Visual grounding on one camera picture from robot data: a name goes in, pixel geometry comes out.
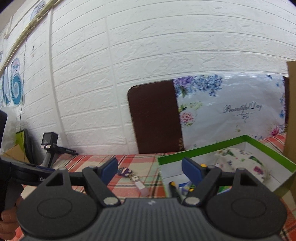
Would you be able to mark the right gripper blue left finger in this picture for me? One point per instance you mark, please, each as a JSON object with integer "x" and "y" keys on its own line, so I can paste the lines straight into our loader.
{"x": 108, "y": 170}

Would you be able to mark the floral fabric pouch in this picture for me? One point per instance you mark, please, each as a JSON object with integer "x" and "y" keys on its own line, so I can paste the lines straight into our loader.
{"x": 230, "y": 159}

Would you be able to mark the brown cardboard box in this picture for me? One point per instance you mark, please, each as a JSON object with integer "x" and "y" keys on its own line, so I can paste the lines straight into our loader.
{"x": 289, "y": 149}

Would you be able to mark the dark brown headboard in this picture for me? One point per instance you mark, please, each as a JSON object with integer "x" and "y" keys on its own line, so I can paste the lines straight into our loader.
{"x": 155, "y": 117}

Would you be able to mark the white blue device box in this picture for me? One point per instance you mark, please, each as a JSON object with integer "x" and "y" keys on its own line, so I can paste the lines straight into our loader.
{"x": 186, "y": 188}

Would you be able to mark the green storage box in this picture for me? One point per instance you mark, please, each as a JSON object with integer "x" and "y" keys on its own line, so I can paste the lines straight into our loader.
{"x": 263, "y": 159}

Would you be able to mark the black camera on handle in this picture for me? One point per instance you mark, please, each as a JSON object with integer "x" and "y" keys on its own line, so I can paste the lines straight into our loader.
{"x": 49, "y": 143}

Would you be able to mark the blue round wall decoration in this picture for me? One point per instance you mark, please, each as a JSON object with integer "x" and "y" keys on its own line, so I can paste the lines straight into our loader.
{"x": 16, "y": 83}

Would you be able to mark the floral white pillow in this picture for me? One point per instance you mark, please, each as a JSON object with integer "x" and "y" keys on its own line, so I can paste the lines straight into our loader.
{"x": 217, "y": 107}

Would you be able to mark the green yellow battery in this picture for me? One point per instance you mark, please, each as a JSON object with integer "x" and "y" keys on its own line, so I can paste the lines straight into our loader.
{"x": 174, "y": 192}

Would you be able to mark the pink keychain drive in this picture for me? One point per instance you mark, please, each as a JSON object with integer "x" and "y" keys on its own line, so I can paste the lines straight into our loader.
{"x": 128, "y": 173}

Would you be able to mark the person's left hand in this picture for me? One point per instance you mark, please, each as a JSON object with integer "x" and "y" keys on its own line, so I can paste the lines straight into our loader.
{"x": 9, "y": 222}

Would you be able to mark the plaid red bed sheet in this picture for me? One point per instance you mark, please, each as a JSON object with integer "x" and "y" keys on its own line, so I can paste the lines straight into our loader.
{"x": 157, "y": 170}

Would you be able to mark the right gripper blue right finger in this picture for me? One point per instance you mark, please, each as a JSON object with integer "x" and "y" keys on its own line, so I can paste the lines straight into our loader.
{"x": 192, "y": 170}

